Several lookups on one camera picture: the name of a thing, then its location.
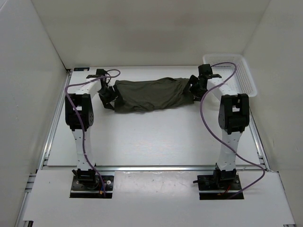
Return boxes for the olive green shorts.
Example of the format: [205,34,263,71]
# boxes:
[114,77,194,114]

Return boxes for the aluminium left side rail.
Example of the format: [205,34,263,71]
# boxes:
[14,69,73,227]

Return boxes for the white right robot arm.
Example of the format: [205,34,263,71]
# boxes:
[183,64,250,189]

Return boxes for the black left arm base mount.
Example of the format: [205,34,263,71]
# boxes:
[70,169,114,199]

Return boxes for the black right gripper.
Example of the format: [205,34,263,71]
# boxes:
[183,75,208,102]

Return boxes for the aluminium front rail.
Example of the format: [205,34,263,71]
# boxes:
[42,165,261,172]

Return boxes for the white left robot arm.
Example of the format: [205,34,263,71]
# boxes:
[64,69,121,189]

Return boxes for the blue label sticker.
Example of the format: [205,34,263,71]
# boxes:
[73,67,89,71]

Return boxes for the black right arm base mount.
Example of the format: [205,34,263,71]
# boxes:
[193,165,244,200]

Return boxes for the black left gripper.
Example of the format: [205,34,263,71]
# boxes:
[97,85,123,110]

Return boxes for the white plastic mesh basket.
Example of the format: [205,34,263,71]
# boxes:
[203,53,258,97]

